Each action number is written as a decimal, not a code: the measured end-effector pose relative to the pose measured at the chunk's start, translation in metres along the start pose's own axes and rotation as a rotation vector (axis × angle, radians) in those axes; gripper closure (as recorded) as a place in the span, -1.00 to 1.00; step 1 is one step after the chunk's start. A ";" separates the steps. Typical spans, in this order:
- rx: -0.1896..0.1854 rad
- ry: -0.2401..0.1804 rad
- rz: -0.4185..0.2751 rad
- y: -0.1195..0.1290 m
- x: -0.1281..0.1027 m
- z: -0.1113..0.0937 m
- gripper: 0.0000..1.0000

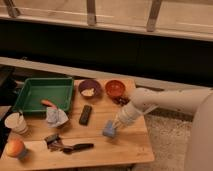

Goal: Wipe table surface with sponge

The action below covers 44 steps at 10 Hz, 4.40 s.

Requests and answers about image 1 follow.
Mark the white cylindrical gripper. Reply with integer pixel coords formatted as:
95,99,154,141
113,102,142,129

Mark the blue sponge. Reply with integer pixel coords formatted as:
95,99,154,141
102,120,116,138

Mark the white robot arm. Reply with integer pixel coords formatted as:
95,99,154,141
113,88,213,129

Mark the dark brown pine cone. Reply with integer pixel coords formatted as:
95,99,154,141
113,97,130,106

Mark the black remote control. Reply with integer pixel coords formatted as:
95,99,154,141
79,105,92,125

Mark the orange bowl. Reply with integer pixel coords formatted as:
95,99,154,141
105,80,126,98

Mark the white food in bowl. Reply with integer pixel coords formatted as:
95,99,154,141
81,88,95,97

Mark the purple bowl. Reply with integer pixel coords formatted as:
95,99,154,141
78,79,102,98

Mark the crumpled white cloth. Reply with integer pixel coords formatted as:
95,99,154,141
46,107,68,127

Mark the dark binder clip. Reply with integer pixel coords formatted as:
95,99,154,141
44,134,61,149

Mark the green plastic tray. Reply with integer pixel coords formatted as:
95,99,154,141
12,78,74,114

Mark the orange carrot toy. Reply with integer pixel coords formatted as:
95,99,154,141
41,99,57,108

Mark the white paper cup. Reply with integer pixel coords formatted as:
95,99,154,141
4,112,28,134

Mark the orange apple fruit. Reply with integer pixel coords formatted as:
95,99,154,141
5,139,25,158

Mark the black handled knife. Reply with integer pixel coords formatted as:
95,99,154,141
62,143,94,154

